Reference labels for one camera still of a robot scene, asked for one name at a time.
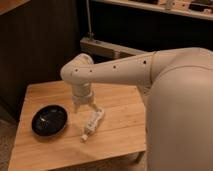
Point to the grey metal bench rail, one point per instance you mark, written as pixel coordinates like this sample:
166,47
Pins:
95,47

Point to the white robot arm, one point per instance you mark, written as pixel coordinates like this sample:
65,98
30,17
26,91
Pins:
179,109

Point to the wooden table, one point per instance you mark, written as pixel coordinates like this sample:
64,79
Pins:
120,132

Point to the metal pole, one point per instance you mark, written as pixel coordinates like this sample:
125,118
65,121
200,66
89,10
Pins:
90,32

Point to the wooden shelf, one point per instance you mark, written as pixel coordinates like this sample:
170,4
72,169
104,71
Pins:
186,8

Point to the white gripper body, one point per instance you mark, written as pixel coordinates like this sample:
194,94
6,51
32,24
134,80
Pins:
82,94

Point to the black ceramic bowl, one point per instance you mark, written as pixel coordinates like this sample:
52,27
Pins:
49,120

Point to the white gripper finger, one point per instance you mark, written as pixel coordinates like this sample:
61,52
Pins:
76,107
93,106

